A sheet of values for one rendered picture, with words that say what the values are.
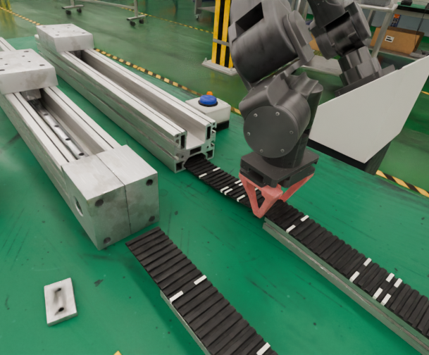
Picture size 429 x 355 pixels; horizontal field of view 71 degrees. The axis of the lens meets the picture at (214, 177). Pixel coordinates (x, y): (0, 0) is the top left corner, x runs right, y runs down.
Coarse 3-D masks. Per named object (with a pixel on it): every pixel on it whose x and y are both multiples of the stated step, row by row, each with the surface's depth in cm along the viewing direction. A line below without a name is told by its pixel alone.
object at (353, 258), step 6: (348, 252) 41; (354, 252) 41; (342, 258) 40; (348, 258) 40; (354, 258) 40; (360, 258) 40; (336, 264) 39; (342, 264) 39; (348, 264) 39; (354, 264) 39; (342, 270) 38; (348, 270) 38; (348, 276) 38
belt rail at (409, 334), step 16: (272, 224) 46; (288, 240) 45; (304, 256) 43; (320, 272) 41; (336, 272) 39; (352, 288) 39; (368, 304) 37; (384, 320) 36; (400, 320) 34; (400, 336) 35; (416, 336) 34
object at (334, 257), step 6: (342, 240) 42; (336, 246) 41; (342, 246) 42; (348, 246) 42; (330, 252) 40; (336, 252) 41; (342, 252) 41; (324, 258) 39; (330, 258) 40; (336, 258) 40; (330, 264) 39
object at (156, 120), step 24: (48, 48) 92; (72, 72) 82; (96, 72) 75; (120, 72) 77; (96, 96) 76; (120, 96) 64; (144, 96) 71; (168, 96) 66; (120, 120) 68; (144, 120) 61; (168, 120) 57; (192, 120) 60; (144, 144) 63; (168, 144) 55; (192, 144) 58
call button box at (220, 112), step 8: (192, 104) 70; (200, 104) 70; (208, 104) 70; (216, 104) 70; (224, 104) 71; (208, 112) 67; (216, 112) 69; (224, 112) 70; (216, 120) 70; (224, 120) 72; (216, 128) 72; (224, 128) 73
